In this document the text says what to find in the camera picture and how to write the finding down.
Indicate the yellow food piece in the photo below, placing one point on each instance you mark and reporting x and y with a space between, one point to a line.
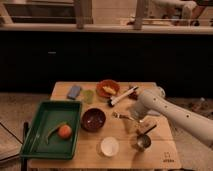
109 90

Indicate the green plastic tray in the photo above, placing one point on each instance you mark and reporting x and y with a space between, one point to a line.
42 140

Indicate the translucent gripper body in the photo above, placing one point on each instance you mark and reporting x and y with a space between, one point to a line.
137 117

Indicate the silver fork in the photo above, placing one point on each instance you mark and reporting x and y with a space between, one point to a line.
117 115

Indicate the green plastic cup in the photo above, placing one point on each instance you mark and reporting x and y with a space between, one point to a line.
88 96

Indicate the green chili pepper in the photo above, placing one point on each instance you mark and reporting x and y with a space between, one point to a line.
53 130

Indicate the metal measuring cup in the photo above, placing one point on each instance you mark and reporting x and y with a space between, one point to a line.
143 141

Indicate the dark brown bowl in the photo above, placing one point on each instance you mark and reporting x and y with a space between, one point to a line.
93 120

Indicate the orange plate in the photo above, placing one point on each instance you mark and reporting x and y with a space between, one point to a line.
111 83

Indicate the blue sponge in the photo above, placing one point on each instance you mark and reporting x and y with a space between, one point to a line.
74 92

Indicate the dark red food pile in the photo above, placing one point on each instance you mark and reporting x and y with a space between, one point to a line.
133 95

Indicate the white black handled brush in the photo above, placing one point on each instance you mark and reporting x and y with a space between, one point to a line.
113 101

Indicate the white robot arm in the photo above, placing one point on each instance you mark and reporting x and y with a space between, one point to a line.
154 99

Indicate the light blue cloth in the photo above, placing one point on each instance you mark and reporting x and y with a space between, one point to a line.
153 113

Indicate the orange fruit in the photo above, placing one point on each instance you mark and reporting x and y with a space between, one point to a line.
65 131

